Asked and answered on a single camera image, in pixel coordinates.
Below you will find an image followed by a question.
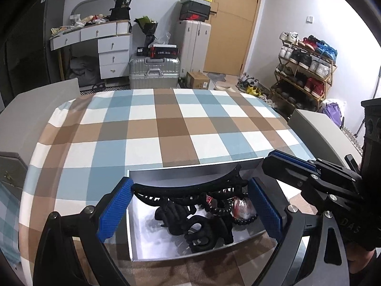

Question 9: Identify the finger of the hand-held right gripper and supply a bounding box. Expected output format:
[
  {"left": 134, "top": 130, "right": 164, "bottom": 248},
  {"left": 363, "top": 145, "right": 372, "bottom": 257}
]
[
  {"left": 263, "top": 154, "right": 364, "bottom": 215},
  {"left": 269, "top": 150, "right": 363, "bottom": 186}
]

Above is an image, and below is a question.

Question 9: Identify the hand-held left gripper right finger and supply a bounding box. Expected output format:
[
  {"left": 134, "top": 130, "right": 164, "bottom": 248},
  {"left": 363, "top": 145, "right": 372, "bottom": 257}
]
[{"left": 248, "top": 177, "right": 349, "bottom": 286}]

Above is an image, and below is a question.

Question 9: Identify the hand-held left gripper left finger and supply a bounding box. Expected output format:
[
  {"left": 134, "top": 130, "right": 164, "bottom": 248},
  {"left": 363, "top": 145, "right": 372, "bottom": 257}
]
[{"left": 32, "top": 177, "right": 135, "bottom": 286}]

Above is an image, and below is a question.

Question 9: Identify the black spiral hair tie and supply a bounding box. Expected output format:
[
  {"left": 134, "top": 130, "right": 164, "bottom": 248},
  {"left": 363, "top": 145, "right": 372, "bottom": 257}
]
[{"left": 205, "top": 195, "right": 258, "bottom": 226}]

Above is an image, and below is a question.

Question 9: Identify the red white beaded charm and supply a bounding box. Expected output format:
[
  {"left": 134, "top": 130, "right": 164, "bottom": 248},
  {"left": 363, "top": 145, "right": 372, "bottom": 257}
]
[{"left": 234, "top": 198, "right": 253, "bottom": 219}]

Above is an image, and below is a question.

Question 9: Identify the silver metal box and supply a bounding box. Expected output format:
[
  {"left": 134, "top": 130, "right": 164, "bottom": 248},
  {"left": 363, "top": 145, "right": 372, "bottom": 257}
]
[{"left": 125, "top": 156, "right": 288, "bottom": 262}]

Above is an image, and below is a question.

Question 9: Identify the black hair scrunchie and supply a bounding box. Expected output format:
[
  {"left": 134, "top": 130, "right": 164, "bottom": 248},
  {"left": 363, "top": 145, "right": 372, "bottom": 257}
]
[{"left": 155, "top": 201, "right": 194, "bottom": 233}]

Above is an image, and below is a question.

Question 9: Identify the black flower hair clip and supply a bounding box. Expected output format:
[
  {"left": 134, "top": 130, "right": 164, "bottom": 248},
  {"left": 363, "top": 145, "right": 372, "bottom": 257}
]
[{"left": 183, "top": 214, "right": 236, "bottom": 254}]

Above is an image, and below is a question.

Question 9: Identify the large black hair claw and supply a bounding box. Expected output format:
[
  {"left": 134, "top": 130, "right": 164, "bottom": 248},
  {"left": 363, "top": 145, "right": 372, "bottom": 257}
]
[{"left": 131, "top": 165, "right": 250, "bottom": 215}]

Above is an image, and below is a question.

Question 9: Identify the grey chair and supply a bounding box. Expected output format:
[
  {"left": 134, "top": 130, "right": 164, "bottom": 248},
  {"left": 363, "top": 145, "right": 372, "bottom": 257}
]
[
  {"left": 0, "top": 77, "right": 81, "bottom": 120},
  {"left": 287, "top": 109, "right": 364, "bottom": 167},
  {"left": 0, "top": 152, "right": 29, "bottom": 191}
]

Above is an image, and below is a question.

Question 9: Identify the purple bag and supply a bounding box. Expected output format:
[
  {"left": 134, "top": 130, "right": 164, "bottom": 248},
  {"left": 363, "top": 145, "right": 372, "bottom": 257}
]
[{"left": 323, "top": 101, "right": 347, "bottom": 127}]

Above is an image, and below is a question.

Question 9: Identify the wooden shoe rack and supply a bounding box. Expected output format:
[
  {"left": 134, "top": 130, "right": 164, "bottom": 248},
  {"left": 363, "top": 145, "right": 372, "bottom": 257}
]
[{"left": 271, "top": 31, "right": 338, "bottom": 111}]

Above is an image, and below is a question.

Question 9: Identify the heap of shoes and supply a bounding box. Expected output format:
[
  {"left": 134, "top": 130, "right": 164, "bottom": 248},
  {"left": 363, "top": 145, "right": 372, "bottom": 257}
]
[{"left": 236, "top": 73, "right": 270, "bottom": 97}]

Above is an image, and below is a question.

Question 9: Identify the row of sneakers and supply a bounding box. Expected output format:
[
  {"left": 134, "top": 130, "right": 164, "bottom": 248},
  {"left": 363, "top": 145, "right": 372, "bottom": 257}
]
[{"left": 275, "top": 31, "right": 338, "bottom": 109}]

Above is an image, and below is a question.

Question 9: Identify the blue checked cloth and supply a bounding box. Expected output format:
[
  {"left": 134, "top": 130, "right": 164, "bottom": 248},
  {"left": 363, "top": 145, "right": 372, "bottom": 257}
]
[{"left": 0, "top": 182, "right": 22, "bottom": 263}]

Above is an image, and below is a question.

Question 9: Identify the striped rug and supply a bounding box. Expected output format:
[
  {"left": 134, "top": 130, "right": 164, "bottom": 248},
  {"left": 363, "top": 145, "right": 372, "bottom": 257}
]
[{"left": 80, "top": 83, "right": 131, "bottom": 95}]

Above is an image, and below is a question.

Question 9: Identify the cardboard box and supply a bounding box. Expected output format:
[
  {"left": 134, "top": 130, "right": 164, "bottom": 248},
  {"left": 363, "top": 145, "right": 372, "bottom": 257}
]
[{"left": 186, "top": 71, "right": 210, "bottom": 89}]

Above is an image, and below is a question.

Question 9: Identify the grey cushion stool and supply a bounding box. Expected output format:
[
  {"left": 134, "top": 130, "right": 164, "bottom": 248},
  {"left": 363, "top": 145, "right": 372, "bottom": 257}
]
[{"left": 70, "top": 56, "right": 100, "bottom": 85}]

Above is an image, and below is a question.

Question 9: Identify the silver ribbed suitcase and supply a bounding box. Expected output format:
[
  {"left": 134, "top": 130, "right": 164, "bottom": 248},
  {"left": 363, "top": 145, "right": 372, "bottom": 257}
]
[{"left": 129, "top": 56, "right": 181, "bottom": 89}]

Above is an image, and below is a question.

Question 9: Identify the wooden door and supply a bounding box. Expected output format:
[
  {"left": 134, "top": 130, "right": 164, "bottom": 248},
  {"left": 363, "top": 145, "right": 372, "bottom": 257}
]
[{"left": 204, "top": 0, "right": 265, "bottom": 76}]

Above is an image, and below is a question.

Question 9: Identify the white upright suitcase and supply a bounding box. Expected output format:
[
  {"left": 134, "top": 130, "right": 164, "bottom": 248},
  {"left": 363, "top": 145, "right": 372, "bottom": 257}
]
[{"left": 175, "top": 20, "right": 212, "bottom": 79}]

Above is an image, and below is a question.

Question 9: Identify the white dressing table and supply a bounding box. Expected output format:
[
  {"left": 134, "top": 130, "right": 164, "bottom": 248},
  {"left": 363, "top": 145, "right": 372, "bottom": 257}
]
[{"left": 49, "top": 19, "right": 133, "bottom": 79}]

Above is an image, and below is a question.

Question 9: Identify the black red flat box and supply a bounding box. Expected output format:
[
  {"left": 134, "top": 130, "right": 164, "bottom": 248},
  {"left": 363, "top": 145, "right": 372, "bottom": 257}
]
[{"left": 150, "top": 44, "right": 180, "bottom": 58}]

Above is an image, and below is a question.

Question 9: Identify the red black shoe box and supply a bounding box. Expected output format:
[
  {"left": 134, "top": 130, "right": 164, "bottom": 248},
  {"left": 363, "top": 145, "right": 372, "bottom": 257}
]
[{"left": 179, "top": 10, "right": 209, "bottom": 22}]

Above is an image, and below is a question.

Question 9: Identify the dark green flower bouquet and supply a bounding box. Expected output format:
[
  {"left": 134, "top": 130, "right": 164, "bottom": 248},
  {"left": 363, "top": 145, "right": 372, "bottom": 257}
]
[{"left": 134, "top": 16, "right": 158, "bottom": 48}]

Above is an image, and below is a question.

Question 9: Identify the pile of cosmetics clutter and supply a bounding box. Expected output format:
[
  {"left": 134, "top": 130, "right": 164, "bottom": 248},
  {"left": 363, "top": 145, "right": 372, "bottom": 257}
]
[{"left": 50, "top": 13, "right": 110, "bottom": 38}]

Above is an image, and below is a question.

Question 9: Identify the black bag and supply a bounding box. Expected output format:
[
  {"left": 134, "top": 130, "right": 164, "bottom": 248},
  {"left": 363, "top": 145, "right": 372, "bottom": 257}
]
[{"left": 109, "top": 0, "right": 133, "bottom": 21}]

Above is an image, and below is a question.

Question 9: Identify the arched mirror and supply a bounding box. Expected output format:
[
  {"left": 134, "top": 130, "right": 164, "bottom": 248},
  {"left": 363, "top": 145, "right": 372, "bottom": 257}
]
[{"left": 71, "top": 0, "right": 118, "bottom": 21}]

